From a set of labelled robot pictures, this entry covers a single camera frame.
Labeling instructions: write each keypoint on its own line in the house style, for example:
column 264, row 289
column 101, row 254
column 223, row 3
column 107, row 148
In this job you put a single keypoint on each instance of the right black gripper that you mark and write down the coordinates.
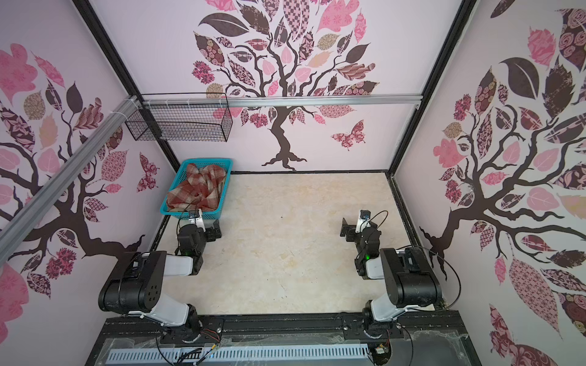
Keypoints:
column 349, row 229

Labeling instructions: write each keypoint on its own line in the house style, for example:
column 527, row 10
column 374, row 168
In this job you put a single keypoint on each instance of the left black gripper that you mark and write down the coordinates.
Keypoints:
column 210, row 231

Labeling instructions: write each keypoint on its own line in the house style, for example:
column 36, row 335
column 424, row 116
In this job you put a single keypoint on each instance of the red plaid skirt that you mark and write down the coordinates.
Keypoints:
column 201, row 189

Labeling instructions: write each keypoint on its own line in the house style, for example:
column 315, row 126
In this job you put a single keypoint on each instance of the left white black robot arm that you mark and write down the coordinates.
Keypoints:
column 135, row 285

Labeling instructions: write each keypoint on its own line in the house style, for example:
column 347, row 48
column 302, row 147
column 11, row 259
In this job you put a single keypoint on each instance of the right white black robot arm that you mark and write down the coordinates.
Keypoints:
column 410, row 283

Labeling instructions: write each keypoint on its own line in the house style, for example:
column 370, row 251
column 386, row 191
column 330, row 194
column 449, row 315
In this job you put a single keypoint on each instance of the teal plastic basket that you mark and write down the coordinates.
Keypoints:
column 181, row 175

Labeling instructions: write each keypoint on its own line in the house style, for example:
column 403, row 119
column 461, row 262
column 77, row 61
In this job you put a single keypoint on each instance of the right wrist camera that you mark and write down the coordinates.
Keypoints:
column 363, row 220

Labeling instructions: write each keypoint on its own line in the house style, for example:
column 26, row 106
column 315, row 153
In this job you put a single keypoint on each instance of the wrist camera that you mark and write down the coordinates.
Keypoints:
column 363, row 220
column 196, row 221

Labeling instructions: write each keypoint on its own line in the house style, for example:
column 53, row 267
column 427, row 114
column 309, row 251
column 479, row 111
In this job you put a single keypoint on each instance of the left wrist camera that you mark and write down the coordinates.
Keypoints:
column 196, row 221

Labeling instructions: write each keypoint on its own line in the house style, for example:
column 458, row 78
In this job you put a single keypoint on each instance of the black wire basket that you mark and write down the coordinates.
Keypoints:
column 192, row 117

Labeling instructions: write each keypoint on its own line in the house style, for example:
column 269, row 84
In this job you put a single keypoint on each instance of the white slotted cable duct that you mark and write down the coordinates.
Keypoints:
column 237, row 355

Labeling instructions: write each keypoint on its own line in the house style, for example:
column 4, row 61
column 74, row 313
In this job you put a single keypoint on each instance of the aluminium rail back wall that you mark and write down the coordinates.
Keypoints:
column 256, row 102

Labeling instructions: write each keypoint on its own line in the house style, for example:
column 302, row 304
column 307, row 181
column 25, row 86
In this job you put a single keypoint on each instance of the aluminium rail wall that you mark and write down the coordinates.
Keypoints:
column 256, row 102
column 13, row 235

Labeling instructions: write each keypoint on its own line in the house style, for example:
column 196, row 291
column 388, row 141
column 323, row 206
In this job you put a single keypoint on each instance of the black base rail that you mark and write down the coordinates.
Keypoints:
column 437, row 338

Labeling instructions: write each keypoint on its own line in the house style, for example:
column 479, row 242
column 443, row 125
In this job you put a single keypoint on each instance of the aluminium rail left wall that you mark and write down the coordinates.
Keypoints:
column 13, row 235

